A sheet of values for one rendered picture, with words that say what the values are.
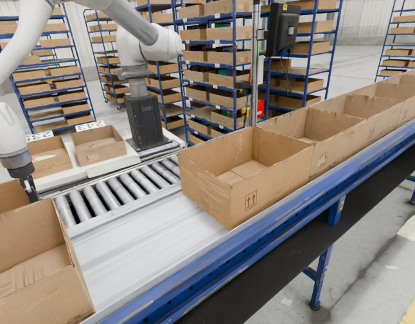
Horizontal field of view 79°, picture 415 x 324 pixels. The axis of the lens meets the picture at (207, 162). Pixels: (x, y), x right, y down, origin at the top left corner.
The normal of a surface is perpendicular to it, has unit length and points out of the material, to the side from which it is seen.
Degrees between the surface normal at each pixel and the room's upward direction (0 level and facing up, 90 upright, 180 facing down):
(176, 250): 0
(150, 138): 90
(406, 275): 0
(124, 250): 0
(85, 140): 88
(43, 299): 90
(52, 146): 89
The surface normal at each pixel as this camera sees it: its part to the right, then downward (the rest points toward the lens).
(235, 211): 0.59, 0.35
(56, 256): -0.05, -0.88
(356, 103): -0.80, 0.32
